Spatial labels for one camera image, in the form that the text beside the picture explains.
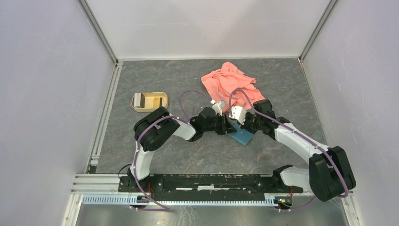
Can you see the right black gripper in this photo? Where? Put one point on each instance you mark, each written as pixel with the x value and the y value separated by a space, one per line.
pixel 247 115

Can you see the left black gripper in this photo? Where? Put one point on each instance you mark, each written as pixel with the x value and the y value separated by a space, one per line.
pixel 226 126

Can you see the blue card holder wallet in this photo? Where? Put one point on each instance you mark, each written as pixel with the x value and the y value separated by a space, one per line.
pixel 242 136

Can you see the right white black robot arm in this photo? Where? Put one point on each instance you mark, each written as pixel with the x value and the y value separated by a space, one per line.
pixel 329 172

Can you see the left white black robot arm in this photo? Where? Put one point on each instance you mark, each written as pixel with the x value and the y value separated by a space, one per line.
pixel 152 131

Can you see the grey card stack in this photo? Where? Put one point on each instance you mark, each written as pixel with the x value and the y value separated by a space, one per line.
pixel 138 100

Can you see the pink crumpled cloth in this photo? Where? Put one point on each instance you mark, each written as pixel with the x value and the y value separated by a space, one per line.
pixel 231 85

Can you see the beige oval tray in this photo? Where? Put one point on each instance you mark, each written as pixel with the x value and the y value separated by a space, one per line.
pixel 149 96

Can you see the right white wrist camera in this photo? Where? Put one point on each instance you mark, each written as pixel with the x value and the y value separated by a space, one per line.
pixel 238 114

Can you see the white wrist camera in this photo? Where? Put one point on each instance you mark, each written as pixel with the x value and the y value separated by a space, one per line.
pixel 238 114
pixel 218 106

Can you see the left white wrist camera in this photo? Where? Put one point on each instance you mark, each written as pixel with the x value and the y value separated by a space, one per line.
pixel 218 106

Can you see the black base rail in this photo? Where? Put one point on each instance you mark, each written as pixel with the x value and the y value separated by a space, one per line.
pixel 207 187

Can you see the white slotted cable duct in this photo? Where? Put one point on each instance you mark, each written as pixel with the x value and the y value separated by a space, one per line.
pixel 141 200

